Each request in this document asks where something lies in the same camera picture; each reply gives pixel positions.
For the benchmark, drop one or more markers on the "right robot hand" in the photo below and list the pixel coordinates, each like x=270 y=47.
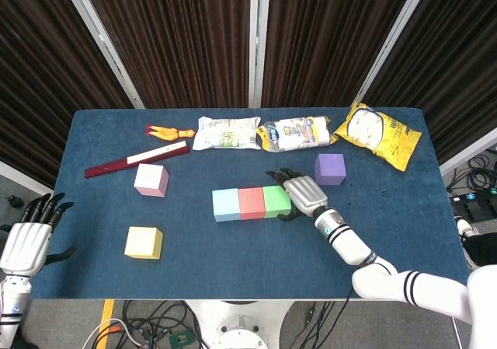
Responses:
x=306 y=195

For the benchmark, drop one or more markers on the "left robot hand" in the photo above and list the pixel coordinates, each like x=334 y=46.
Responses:
x=23 y=248

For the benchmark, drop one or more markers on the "green foam cube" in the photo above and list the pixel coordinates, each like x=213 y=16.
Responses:
x=275 y=201

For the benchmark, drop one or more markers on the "purple foam cube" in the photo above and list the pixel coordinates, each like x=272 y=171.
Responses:
x=330 y=168

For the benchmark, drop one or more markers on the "red foam cube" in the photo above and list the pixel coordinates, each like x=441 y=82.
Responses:
x=251 y=203

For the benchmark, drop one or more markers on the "light blue foam cube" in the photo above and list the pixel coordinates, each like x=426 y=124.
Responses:
x=225 y=205

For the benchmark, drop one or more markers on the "yellow foam cube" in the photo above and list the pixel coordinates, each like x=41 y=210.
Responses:
x=141 y=242

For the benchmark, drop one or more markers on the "pink foam cube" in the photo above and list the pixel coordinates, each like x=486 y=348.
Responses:
x=149 y=178

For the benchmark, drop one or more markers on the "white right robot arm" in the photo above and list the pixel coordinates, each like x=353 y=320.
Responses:
x=349 y=244

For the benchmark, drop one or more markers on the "yellow bag of cotton balls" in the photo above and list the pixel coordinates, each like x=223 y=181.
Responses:
x=388 y=139

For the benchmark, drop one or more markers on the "blue fabric table cover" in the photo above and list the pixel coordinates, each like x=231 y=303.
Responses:
x=233 y=263

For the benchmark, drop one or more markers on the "white tissue pack green print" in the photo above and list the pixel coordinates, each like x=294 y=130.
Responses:
x=225 y=133

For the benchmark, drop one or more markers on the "yellow floor tape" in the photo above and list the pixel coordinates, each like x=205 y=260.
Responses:
x=108 y=310

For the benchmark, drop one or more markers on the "black adapter with green light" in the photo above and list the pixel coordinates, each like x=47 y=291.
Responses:
x=310 y=315

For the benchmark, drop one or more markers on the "long dark red box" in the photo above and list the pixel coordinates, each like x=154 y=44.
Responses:
x=116 y=166

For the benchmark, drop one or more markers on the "yellow rubber chicken toy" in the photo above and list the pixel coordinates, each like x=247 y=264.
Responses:
x=169 y=132

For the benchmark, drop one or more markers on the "dark brown curtain panel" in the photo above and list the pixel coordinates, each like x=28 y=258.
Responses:
x=458 y=73
x=330 y=42
x=39 y=73
x=182 y=42

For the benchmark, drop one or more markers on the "black and white sneaker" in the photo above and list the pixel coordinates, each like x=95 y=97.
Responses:
x=464 y=226

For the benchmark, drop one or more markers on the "black device with teal lights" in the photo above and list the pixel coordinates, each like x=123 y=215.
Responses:
x=475 y=209

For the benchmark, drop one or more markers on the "green circuit board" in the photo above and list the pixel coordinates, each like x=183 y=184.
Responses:
x=181 y=339

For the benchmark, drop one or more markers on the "black trouser leg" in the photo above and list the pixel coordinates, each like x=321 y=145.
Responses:
x=483 y=248

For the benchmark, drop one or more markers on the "white partition frame rail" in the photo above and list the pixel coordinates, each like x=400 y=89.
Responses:
x=23 y=176
x=470 y=151

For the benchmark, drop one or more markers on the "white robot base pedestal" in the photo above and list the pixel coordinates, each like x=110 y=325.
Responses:
x=240 y=322

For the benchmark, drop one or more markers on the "white partition frame post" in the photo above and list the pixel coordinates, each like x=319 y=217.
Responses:
x=259 y=42
x=105 y=42
x=392 y=42

